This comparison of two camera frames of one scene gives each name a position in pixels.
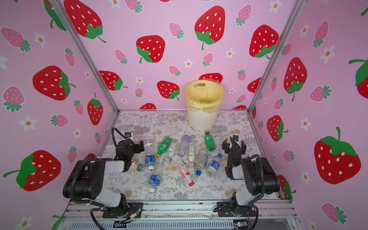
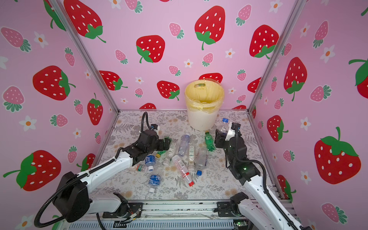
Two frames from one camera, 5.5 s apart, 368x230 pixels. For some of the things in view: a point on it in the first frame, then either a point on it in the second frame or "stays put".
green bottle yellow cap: x=209 y=141 stays put
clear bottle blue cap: x=201 y=156 stays put
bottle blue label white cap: x=154 y=181 stays put
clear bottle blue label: x=214 y=165 → x=224 y=127
